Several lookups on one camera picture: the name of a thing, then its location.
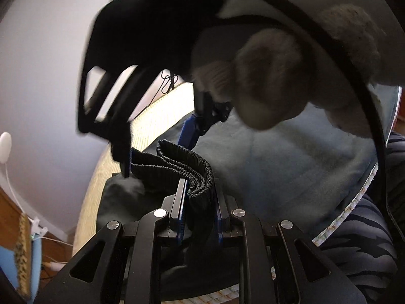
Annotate blue chair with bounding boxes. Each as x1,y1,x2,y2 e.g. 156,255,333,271
0,231,44,302

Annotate person's dark striped clothing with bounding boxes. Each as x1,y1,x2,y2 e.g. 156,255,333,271
313,130,405,304

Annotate thin black cable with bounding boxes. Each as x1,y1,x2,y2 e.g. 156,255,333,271
146,70,172,109

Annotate dark grey pants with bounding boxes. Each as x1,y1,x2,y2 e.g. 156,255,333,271
95,138,248,295

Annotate striped yellow bed mat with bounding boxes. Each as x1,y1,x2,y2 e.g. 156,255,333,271
71,82,241,304

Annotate white lamp cable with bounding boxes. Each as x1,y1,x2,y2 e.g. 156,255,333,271
32,234,74,271

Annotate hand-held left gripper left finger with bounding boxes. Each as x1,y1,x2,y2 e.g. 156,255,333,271
41,179,190,304

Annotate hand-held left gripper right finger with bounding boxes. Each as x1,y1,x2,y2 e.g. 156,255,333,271
213,177,368,304

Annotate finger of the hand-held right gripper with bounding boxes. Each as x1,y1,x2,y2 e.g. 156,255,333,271
177,79,233,151
77,60,151,178

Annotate white clip lamp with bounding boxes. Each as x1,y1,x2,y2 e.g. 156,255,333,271
0,132,49,239

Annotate bed with checked sheet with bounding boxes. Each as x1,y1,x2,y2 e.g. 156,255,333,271
312,164,381,245

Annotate light blue blanket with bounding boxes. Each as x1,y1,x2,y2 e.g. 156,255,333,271
177,101,380,239

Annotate person's right hand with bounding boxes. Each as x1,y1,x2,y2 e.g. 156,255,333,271
191,4,385,140

